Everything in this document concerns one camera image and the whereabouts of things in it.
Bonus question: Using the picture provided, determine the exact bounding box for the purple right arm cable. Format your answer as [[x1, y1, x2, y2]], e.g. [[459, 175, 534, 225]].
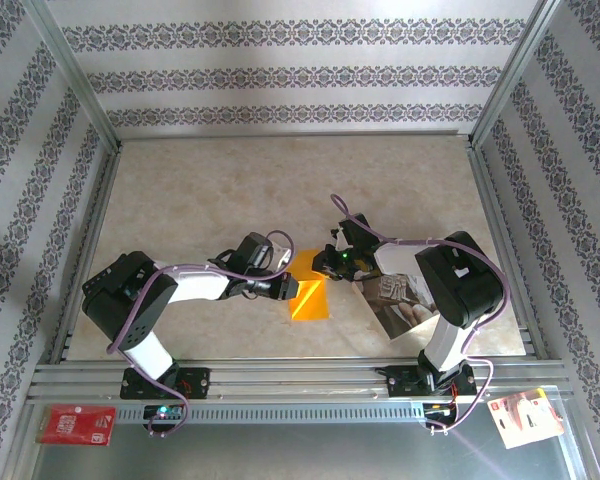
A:
[[329, 193, 507, 434]]

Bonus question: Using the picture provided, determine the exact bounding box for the small circuit board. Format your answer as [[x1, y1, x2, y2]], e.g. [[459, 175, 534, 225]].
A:
[[143, 403, 185, 424], [423, 401, 459, 421]]

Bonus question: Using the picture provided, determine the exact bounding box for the thin aluminium rail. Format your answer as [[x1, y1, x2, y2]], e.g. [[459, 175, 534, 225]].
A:
[[117, 129, 474, 140]]

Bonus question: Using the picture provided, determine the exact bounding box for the aluminium side rail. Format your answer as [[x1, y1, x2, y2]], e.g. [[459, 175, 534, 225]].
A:
[[467, 144, 549, 359], [49, 144, 122, 362]]

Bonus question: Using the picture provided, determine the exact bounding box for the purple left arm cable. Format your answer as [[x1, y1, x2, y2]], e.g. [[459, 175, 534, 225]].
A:
[[107, 229, 296, 439]]

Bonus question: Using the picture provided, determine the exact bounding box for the photo cover book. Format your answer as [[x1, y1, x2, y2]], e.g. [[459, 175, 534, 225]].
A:
[[362, 272, 444, 344]]

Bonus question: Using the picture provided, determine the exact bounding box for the orange square paper sheet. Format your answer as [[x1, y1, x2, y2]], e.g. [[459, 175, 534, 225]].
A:
[[285, 248, 332, 322]]

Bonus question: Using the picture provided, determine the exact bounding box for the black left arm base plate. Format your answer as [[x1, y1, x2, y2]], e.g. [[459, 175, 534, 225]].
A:
[[119, 367, 211, 401]]

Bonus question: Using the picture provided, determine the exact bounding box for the steel sheet panel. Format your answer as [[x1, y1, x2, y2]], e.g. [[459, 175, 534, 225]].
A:
[[29, 384, 581, 480]]

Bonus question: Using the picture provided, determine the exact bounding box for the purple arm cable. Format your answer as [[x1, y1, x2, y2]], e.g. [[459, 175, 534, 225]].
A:
[[107, 229, 296, 439], [329, 193, 507, 434]]

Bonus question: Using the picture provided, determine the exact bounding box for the grey slotted cable duct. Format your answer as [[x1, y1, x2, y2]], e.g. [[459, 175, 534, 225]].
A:
[[114, 402, 429, 425]]

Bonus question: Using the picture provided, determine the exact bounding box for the aluminium frame post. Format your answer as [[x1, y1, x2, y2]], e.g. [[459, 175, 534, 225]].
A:
[[22, 0, 124, 151], [467, 0, 566, 146]]

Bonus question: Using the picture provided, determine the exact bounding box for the white red blister package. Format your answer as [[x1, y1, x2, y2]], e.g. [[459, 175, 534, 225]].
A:
[[487, 389, 565, 450]]

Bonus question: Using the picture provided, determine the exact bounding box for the red card package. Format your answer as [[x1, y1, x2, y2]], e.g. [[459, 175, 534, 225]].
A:
[[35, 404, 117, 446]]

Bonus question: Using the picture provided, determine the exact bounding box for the wide aluminium mounting rail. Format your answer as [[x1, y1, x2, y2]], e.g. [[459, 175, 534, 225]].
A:
[[27, 357, 574, 404]]

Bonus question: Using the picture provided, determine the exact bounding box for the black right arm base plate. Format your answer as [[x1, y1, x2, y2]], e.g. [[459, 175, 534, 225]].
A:
[[385, 365, 479, 399]]

